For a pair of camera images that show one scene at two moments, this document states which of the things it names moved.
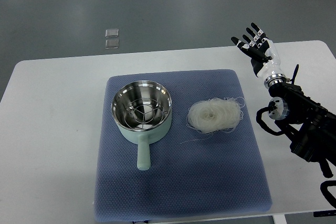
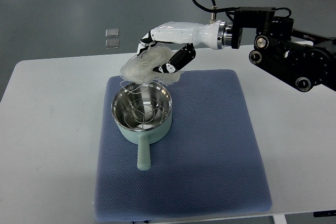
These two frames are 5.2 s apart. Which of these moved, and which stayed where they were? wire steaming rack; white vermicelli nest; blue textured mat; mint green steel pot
Moved: white vermicelli nest
Stayed: mint green steel pot; wire steaming rack; blue textured mat
